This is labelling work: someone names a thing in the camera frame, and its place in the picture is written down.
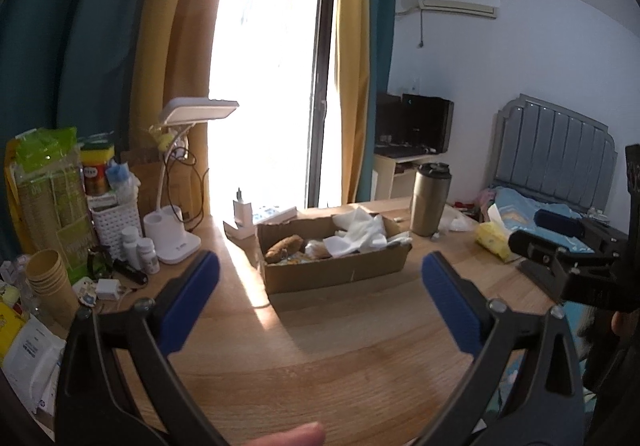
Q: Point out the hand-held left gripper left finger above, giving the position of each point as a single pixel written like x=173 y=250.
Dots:
x=192 y=296

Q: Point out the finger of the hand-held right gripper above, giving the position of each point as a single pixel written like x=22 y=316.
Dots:
x=540 y=248
x=557 y=222

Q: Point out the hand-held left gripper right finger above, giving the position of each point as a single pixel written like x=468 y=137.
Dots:
x=450 y=301

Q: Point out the brown plush toy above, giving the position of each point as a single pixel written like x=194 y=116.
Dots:
x=284 y=248

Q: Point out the cardboard box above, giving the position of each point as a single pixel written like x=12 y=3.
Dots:
x=340 y=271

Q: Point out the person's right hand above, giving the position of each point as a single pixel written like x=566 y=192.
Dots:
x=625 y=323

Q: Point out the person's left hand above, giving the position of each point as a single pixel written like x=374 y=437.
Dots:
x=287 y=436

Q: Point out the blue bed blanket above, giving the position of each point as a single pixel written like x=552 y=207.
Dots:
x=520 y=206

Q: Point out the yellow tissue pack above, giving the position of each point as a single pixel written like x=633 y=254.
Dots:
x=492 y=236

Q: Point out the short white pill bottle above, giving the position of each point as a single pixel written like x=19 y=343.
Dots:
x=149 y=258

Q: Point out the white desk lamp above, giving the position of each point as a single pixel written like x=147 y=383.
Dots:
x=172 y=238

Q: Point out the black cylindrical device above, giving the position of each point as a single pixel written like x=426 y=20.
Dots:
x=130 y=272

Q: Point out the grey bed headboard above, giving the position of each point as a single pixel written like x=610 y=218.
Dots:
x=555 y=151

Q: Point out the white crumpled tissue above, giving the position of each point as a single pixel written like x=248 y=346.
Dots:
x=457 y=223

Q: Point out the pink clothing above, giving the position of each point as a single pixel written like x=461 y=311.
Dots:
x=475 y=203

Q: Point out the white charger plug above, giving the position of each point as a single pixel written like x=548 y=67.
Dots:
x=106 y=289

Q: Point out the white power adapter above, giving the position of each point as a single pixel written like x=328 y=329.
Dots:
x=243 y=213

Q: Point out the black wristwatch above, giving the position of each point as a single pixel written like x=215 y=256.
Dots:
x=97 y=263

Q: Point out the steel tumbler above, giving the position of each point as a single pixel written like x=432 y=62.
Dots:
x=429 y=201

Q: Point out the white plastic basket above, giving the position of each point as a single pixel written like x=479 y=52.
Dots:
x=112 y=226

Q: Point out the white flat box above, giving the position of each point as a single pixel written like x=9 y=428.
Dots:
x=275 y=216

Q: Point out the person's dark clothing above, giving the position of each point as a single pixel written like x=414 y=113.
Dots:
x=615 y=386

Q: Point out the white medicine box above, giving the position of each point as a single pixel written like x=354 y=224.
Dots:
x=102 y=202

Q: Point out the white cabinet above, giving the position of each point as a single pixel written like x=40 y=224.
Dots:
x=395 y=176

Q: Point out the blue tissue pack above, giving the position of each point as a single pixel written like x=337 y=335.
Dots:
x=119 y=176

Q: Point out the stack of paper cups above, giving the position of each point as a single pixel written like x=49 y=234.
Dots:
x=50 y=286

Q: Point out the red and yellow can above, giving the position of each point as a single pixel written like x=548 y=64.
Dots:
x=95 y=171

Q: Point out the black monitor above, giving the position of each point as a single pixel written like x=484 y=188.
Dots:
x=420 y=124

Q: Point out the white wet wipes pack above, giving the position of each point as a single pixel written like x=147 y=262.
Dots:
x=30 y=361

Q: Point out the green paper cup bag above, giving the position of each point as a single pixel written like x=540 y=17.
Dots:
x=45 y=196

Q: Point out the yellow packet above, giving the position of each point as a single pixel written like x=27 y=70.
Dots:
x=7 y=331

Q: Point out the teal curtain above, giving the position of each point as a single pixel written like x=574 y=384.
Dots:
x=382 y=51
x=75 y=36

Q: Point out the yellow curtain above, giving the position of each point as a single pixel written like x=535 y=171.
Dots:
x=185 y=26
x=352 y=76

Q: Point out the dark window frame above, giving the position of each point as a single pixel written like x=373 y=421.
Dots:
x=320 y=76

